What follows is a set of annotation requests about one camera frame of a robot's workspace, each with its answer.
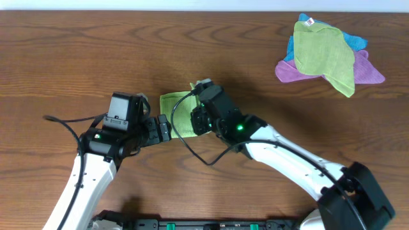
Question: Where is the light green microfiber cloth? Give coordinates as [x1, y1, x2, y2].
[160, 91, 199, 138]

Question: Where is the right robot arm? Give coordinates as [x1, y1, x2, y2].
[191, 82, 396, 229]

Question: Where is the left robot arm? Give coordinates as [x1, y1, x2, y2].
[44, 92, 171, 229]

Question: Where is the olive green microfiber cloth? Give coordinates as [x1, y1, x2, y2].
[293, 21, 355, 98]

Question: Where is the purple microfiber cloth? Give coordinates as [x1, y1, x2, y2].
[275, 50, 385, 84]

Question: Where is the blue microfiber cloth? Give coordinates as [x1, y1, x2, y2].
[284, 13, 368, 64]

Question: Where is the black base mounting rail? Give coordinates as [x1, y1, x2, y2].
[91, 210, 304, 230]

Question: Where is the black right camera cable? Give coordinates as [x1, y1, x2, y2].
[170, 90, 368, 230]

